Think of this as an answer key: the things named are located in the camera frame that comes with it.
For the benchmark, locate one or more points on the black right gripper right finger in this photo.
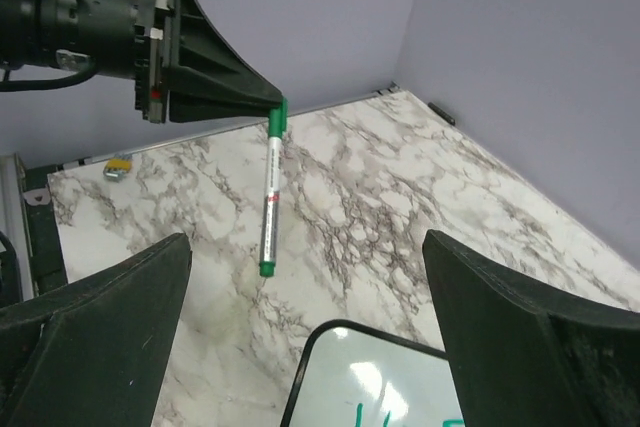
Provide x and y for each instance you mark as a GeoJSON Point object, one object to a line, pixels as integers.
{"type": "Point", "coordinates": [524, 353]}

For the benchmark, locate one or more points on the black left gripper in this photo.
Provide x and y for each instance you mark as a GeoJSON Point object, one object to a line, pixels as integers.
{"type": "Point", "coordinates": [206, 78]}

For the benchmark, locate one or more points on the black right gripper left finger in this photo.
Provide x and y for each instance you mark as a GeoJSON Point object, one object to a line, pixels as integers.
{"type": "Point", "coordinates": [95, 352]}

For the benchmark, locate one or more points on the green capped whiteboard marker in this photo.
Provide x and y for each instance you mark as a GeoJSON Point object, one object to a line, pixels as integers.
{"type": "Point", "coordinates": [271, 192]}

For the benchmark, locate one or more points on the white whiteboard black frame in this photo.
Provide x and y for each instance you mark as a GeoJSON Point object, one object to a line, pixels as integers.
{"type": "Point", "coordinates": [350, 374]}

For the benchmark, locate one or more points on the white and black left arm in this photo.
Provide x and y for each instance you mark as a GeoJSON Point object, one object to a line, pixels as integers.
{"type": "Point", "coordinates": [81, 38]}

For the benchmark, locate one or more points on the small yellow grey object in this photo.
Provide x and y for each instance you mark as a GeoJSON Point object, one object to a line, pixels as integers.
{"type": "Point", "coordinates": [117, 168]}

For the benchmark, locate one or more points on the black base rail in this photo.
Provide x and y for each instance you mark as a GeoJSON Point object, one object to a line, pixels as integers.
{"type": "Point", "coordinates": [46, 263]}

